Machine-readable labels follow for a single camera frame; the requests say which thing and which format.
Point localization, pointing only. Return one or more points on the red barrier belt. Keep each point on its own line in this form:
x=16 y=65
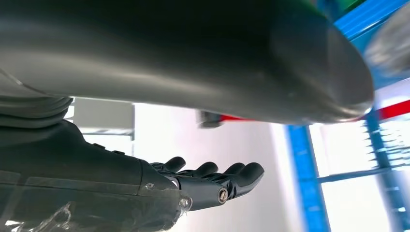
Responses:
x=394 y=110

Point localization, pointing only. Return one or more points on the blue steel shelving rack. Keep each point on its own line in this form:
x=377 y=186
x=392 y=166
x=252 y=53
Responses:
x=304 y=160

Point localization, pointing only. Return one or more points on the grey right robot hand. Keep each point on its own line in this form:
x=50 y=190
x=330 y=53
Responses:
x=96 y=179

